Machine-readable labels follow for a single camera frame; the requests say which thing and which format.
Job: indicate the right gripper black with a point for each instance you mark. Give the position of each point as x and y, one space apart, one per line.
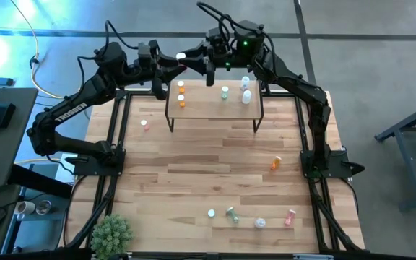
237 47

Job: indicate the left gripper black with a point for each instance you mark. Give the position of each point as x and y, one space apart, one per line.
154 61

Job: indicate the teal medicine bottle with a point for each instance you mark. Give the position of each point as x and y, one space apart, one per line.
225 93

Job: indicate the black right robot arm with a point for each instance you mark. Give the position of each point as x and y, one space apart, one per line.
291 83

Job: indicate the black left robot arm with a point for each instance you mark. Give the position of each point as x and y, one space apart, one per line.
70 112

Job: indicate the teal bottle holding white pills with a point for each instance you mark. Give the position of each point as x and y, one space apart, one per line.
211 213

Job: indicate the teal bottle holding red pill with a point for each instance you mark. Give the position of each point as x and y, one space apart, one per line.
232 215

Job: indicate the green artificial plant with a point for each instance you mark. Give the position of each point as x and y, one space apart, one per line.
111 236

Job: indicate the black side desk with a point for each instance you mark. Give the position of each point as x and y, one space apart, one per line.
5 151

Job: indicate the metal cup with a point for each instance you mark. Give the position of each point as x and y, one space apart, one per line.
43 207

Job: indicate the white cup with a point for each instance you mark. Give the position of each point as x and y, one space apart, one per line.
25 207

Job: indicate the dark metal stand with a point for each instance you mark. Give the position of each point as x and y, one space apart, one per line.
415 173

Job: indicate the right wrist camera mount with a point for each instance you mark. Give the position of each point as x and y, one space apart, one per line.
210 77

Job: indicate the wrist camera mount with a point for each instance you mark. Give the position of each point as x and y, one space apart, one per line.
210 77
159 90

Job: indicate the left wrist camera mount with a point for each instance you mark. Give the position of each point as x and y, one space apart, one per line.
159 90

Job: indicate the black aluminium table frame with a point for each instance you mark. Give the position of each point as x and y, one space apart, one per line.
139 93

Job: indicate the wooden shelf black metal frame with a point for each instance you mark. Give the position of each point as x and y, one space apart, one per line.
208 108

